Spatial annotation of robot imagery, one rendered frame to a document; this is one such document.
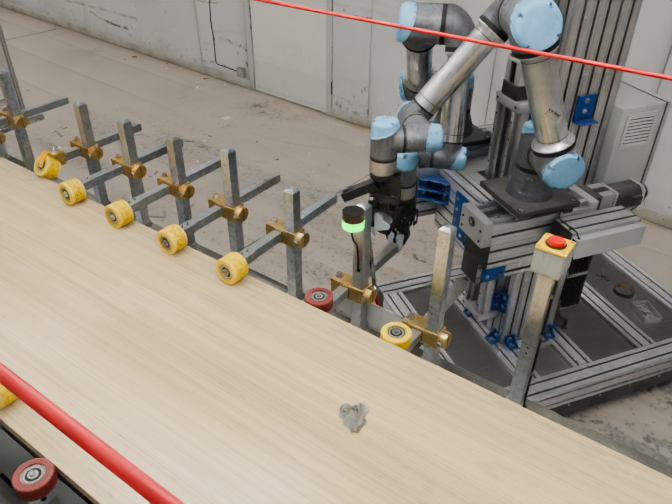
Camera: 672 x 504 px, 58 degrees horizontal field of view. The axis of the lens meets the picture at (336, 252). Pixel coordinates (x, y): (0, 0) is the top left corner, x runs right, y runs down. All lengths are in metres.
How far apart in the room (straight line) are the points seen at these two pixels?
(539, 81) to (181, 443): 1.21
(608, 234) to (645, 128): 0.46
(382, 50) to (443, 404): 3.60
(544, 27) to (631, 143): 0.85
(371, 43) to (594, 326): 2.78
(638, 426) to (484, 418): 1.47
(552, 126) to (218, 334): 1.03
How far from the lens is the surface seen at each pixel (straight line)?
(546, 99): 1.71
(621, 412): 2.87
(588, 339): 2.82
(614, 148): 2.31
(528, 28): 1.60
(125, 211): 2.08
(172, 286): 1.80
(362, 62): 4.88
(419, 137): 1.66
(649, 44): 3.93
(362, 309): 1.84
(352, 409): 1.42
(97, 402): 1.53
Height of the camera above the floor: 1.98
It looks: 35 degrees down
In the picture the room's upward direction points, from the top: 1 degrees clockwise
